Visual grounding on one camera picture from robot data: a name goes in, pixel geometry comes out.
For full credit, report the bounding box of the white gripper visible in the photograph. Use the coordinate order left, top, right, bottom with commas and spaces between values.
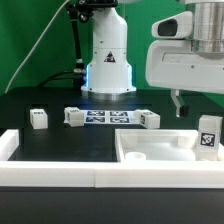
145, 40, 224, 118

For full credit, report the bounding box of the white square tabletop part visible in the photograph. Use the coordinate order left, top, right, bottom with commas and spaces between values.
115, 129, 224, 162

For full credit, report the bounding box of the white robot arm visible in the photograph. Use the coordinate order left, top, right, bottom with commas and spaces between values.
82, 0, 224, 117

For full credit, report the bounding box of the white U-shaped fence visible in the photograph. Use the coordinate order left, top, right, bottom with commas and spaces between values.
0, 129, 224, 189

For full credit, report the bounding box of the blue fiducial marker sheet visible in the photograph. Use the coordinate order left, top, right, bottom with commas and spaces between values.
85, 110, 130, 124

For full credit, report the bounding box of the black cable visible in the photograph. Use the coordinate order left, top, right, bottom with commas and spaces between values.
38, 70, 83, 88

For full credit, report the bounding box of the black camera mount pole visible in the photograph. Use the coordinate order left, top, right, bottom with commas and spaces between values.
65, 0, 118, 88

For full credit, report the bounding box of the white cable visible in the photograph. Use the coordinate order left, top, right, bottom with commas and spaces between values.
4, 0, 72, 94

